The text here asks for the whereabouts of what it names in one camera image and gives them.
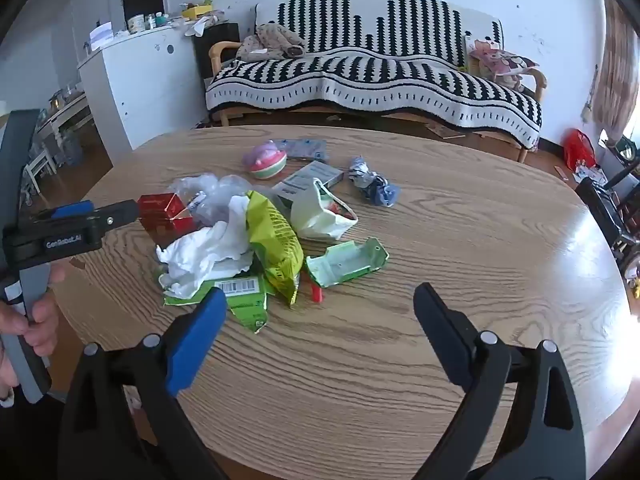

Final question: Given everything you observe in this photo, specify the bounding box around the pink printed cushion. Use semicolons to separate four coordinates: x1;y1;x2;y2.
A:
467;37;541;91

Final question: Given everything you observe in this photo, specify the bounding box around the white tissue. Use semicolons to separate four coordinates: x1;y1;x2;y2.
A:
156;195;256;301

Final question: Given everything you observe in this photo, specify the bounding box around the white cabinet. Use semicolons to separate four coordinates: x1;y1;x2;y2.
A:
77;22;208;151

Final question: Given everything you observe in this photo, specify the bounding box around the grey cardboard box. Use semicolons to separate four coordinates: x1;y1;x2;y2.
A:
271;161;345;206

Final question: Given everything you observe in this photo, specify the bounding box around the white side table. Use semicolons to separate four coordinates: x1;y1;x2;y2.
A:
22;92;96;196

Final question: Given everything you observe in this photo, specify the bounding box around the red bag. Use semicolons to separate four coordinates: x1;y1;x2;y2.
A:
564;129;597;171

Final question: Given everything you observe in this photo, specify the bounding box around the blue and white wrapper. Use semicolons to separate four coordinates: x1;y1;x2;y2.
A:
347;156;402;207

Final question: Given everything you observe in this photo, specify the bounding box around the small red wrapper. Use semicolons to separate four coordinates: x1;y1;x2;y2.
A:
300;272;326;306

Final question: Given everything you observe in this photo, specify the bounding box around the white crumpled paper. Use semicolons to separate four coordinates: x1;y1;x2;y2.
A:
185;12;221;37

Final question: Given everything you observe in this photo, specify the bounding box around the patterned curtain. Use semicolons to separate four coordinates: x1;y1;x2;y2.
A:
592;0;640;146

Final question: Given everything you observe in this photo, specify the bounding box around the person's left hand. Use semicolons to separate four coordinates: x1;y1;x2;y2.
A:
0;264;67;408

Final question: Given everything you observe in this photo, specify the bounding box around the hanging wall duster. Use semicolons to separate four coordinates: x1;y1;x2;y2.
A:
582;65;601;123

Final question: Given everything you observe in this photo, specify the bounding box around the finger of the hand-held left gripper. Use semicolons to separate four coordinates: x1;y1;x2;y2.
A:
31;200;96;222
90;199;141;236

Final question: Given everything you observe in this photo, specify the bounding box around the wooden sofa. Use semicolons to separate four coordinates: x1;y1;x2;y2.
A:
205;0;548;163

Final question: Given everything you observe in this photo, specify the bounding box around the cardboard piece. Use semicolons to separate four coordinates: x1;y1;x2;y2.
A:
425;120;466;140

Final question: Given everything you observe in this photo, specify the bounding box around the clear water jug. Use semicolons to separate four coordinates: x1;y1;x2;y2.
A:
60;127;85;166

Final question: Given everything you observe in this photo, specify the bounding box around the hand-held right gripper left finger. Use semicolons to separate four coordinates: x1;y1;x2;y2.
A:
57;287;228;480

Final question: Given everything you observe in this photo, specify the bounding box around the torn green and white carton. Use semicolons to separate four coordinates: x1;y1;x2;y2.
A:
305;237;390;288

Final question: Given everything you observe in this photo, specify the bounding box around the yellow-green snack bag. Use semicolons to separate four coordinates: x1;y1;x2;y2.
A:
246;190;305;308

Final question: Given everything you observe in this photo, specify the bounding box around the clear plastic bag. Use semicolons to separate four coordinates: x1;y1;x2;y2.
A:
170;172;261;228

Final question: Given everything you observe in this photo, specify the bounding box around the white paper card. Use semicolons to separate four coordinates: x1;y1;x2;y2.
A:
89;22;116;51

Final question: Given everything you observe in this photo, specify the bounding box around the black wooden chair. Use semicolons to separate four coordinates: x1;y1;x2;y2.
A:
575;157;640;266

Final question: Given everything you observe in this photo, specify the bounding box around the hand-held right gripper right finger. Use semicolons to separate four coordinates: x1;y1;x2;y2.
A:
414;282;586;480

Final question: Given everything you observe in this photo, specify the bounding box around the red cardboard box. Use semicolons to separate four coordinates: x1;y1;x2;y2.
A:
136;192;193;233

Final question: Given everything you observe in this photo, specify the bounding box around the white plastic bag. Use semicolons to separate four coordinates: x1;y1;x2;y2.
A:
290;177;359;241

